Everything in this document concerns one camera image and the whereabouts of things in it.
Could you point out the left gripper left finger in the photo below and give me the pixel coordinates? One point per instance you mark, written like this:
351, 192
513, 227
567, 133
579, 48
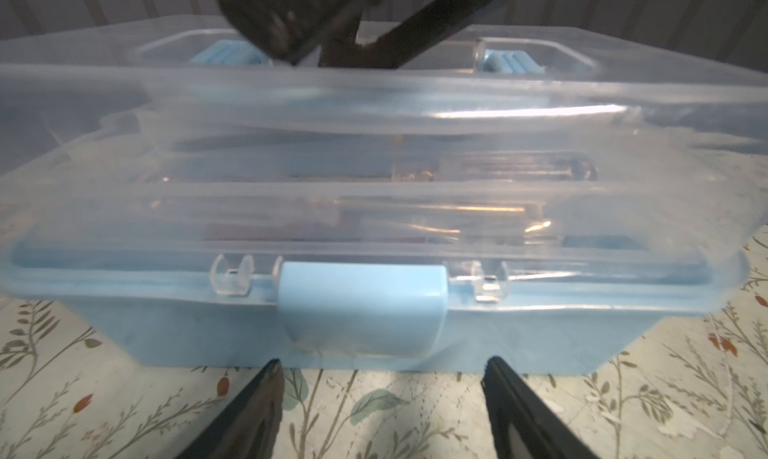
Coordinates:
247, 428

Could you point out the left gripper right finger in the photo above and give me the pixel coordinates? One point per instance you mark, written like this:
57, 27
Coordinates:
522, 425

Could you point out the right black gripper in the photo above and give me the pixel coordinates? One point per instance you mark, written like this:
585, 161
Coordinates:
289, 30

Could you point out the light blue plastic toolbox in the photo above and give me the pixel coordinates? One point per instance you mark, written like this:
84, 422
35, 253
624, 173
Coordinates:
543, 194

